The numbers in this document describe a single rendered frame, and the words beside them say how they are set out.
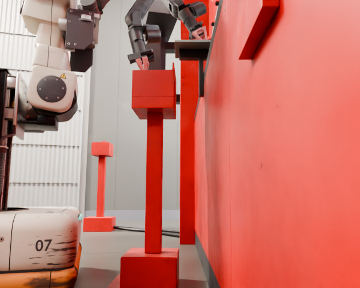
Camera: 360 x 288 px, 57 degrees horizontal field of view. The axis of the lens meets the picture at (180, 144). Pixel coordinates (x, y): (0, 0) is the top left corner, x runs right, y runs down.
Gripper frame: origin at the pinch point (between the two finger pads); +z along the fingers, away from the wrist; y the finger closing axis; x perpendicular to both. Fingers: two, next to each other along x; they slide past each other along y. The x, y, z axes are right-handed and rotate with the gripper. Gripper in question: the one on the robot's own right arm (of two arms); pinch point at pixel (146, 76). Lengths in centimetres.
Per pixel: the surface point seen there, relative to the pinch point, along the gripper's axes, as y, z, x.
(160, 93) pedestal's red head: 4.0, 9.9, -4.6
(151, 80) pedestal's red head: 1.8, 4.2, -4.6
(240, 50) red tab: 18, 31, -78
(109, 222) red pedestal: -70, 54, 172
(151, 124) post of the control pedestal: -2.6, 18.9, 2.6
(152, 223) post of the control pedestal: -11, 56, 3
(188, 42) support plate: 21.2, -14.1, 10.1
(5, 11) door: -157, -223, 242
